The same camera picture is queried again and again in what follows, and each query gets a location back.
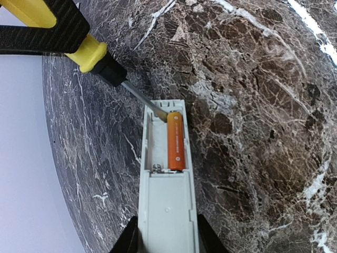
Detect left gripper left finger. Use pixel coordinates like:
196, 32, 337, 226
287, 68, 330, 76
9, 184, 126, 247
110, 216, 138, 253

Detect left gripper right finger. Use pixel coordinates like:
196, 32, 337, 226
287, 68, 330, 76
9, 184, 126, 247
197, 214, 229, 253

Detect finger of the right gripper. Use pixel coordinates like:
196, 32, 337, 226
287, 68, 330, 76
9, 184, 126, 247
1, 1, 90, 55

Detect yellow handled screwdriver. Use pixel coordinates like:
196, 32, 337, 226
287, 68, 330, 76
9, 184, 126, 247
0, 0, 169, 123

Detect white remote control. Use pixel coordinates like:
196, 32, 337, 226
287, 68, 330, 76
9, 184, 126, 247
137, 100, 200, 252

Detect orange battery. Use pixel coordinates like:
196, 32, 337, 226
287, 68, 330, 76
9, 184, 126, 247
167, 112, 185, 171

